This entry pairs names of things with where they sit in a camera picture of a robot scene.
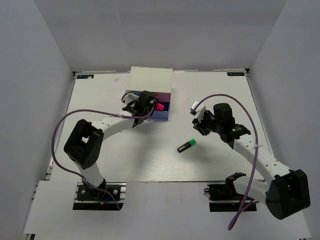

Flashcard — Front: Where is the blue corner label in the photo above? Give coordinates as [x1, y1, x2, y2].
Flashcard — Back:
[76, 74, 94, 79]
[227, 72, 245, 77]

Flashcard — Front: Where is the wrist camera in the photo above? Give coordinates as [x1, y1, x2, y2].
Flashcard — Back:
[190, 101, 207, 122]
[121, 94, 139, 104]

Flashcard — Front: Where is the pink drawer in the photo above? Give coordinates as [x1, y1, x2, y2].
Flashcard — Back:
[153, 92, 171, 102]

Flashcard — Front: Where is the purple-blue wide drawer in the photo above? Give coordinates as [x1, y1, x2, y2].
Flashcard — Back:
[149, 101, 170, 120]

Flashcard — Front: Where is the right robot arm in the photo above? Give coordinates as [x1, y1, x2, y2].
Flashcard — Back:
[190, 101, 311, 220]

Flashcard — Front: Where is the left blue corner label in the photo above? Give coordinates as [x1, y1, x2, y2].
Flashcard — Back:
[76, 74, 94, 79]

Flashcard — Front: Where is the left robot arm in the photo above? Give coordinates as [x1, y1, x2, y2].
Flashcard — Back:
[63, 90, 159, 200]

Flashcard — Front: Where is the green cap highlighter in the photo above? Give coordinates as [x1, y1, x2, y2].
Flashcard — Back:
[177, 139, 197, 153]

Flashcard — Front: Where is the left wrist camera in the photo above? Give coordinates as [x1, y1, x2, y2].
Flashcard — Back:
[121, 94, 139, 104]

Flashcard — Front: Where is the white drawer cabinet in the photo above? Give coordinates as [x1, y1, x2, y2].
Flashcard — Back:
[126, 66, 173, 93]

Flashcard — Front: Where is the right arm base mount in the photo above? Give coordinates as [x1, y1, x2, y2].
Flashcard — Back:
[203, 183, 244, 213]

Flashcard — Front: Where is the light blue small drawer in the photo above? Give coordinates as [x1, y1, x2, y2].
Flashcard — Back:
[124, 90, 142, 96]

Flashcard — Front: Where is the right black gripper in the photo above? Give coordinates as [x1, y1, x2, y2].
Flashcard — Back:
[193, 111, 223, 136]

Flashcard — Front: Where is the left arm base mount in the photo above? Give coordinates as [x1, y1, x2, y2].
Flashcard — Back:
[72, 182, 127, 211]

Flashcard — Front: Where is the pink cap highlighter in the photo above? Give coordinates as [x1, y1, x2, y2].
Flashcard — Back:
[155, 103, 165, 111]

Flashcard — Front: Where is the right blue corner label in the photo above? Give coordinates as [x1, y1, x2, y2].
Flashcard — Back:
[227, 72, 245, 77]

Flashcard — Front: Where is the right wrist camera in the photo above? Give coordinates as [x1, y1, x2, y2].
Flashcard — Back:
[190, 101, 207, 122]

